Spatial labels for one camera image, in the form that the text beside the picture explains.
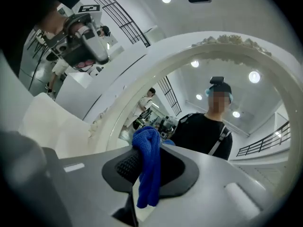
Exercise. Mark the white framed round mirror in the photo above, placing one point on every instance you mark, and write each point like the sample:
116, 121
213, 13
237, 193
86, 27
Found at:
142, 79

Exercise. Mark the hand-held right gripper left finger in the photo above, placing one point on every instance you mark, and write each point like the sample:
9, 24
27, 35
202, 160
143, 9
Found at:
82, 185

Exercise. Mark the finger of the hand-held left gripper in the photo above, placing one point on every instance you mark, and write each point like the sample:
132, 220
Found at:
94, 46

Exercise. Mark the person's left forearm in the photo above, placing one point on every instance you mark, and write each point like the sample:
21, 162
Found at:
53, 20

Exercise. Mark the person's left hand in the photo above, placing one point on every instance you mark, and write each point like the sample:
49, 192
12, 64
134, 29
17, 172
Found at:
85, 64

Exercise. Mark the white low counter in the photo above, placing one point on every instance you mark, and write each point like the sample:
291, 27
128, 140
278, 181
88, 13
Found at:
71, 93

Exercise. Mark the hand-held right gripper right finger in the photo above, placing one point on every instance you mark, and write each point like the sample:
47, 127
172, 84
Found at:
213, 197

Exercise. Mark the white dressing table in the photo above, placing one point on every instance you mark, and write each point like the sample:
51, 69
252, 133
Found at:
47, 126

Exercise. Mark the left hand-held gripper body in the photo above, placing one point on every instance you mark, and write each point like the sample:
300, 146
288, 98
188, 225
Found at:
62, 47

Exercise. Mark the blue cloth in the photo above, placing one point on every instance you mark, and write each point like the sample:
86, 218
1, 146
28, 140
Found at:
149, 155

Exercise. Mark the black stair railing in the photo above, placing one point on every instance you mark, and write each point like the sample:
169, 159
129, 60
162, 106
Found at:
142, 40

